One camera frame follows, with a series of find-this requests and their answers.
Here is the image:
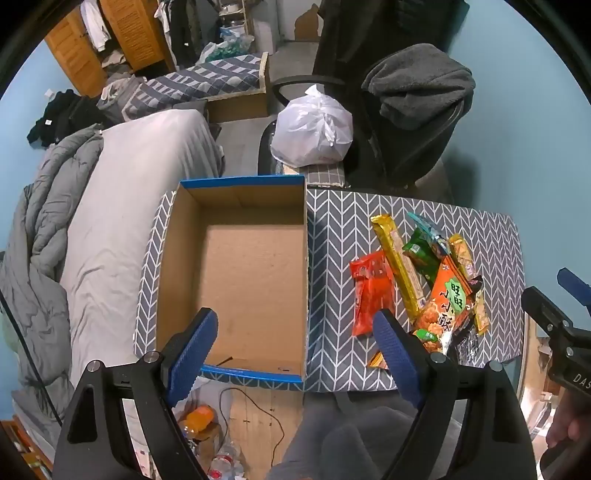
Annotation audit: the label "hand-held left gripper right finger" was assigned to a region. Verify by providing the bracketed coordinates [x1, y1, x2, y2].
[373, 309, 539, 480]

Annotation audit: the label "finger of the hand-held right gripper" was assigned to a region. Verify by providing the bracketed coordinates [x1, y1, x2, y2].
[556, 267, 591, 319]
[521, 286, 575, 344]

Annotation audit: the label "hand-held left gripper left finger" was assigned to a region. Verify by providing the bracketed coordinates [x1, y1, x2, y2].
[53, 307, 219, 480]

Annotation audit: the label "red snack packet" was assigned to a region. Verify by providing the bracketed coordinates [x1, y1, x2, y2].
[349, 251, 397, 337]

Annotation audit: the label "black silver snack packet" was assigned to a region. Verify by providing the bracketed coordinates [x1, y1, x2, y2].
[455, 323, 479, 365]

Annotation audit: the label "orange snack packet green label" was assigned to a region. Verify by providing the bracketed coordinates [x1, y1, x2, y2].
[412, 256, 476, 356]

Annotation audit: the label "blue-rimmed cardboard box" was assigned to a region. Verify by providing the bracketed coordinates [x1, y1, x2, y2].
[154, 175, 309, 381]

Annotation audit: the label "long yellow biscuit packet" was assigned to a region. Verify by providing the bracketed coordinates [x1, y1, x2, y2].
[372, 213, 428, 321]

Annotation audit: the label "person's right hand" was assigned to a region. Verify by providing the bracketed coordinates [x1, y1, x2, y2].
[546, 397, 591, 448]

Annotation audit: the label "orange drink bottle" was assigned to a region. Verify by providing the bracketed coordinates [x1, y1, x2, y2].
[178, 405, 218, 435]

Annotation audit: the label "person's grey trousers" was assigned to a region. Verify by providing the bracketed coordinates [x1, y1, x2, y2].
[268, 392, 462, 480]

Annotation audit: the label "narrow yellow snack packet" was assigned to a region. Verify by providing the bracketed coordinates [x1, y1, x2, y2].
[448, 234, 490, 335]

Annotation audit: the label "clear plastic bottle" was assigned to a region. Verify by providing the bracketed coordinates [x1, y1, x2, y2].
[208, 445, 243, 478]

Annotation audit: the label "grey chevron tablecloth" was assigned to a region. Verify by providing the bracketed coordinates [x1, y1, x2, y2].
[133, 187, 527, 393]

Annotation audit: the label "teal snack packet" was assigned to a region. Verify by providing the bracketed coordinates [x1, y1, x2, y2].
[407, 211, 451, 254]

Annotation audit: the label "mattress with grey sheet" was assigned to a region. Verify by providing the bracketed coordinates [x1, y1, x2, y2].
[60, 110, 227, 384]

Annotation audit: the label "grey checkered cushion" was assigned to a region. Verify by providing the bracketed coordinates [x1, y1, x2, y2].
[295, 161, 347, 189]

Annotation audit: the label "grey duvet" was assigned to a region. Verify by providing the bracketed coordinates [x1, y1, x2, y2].
[0, 124, 105, 402]

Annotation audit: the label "white plastic bag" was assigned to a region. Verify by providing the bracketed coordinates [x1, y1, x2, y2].
[270, 84, 354, 168]

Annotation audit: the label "dark grey fleece blanket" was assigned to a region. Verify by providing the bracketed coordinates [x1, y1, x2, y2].
[361, 43, 476, 134]

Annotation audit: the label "pile of black clothes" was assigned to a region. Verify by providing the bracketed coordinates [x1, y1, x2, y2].
[26, 89, 107, 148]

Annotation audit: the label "blue diamond patterned cushion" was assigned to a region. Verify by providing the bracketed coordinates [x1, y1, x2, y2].
[143, 52, 264, 103]

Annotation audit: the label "plastic bag with green contents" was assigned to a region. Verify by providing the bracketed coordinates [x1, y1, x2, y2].
[198, 34, 254, 63]

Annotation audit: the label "black office chair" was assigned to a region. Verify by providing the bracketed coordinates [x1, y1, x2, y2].
[259, 0, 467, 190]

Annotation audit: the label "dark hanging clothes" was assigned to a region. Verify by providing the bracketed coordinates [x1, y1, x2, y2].
[166, 0, 204, 70]

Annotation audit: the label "wooden wardrobe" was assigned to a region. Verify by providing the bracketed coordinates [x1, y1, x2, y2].
[44, 0, 174, 99]

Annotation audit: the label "white hanging garment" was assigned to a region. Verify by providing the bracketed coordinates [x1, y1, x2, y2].
[81, 0, 114, 51]

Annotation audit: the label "black cable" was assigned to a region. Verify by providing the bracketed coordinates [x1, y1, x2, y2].
[217, 387, 287, 462]

